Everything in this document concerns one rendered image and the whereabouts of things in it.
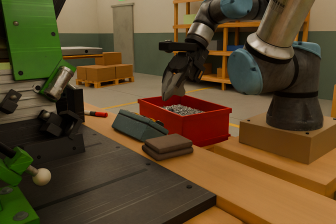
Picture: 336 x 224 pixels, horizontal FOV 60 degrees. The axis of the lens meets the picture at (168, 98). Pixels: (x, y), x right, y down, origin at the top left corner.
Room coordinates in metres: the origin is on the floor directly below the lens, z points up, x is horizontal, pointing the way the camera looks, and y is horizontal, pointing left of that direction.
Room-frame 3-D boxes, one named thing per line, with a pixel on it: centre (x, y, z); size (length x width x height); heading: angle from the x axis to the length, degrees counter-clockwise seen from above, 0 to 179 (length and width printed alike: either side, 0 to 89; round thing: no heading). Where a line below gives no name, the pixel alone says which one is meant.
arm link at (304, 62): (0.80, -0.35, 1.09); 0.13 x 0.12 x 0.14; 117
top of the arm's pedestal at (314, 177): (0.80, -0.36, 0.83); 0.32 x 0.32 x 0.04; 40
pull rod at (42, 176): (0.42, 0.21, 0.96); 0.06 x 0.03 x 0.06; 130
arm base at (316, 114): (0.81, -0.36, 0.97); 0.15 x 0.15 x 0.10
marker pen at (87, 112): (0.97, 0.26, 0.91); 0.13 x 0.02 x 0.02; 67
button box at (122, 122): (0.79, 0.08, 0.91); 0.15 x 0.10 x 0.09; 40
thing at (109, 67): (7.21, 1.55, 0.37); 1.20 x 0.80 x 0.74; 142
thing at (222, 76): (6.41, -1.36, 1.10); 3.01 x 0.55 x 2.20; 44
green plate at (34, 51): (0.72, 0.34, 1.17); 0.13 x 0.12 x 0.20; 40
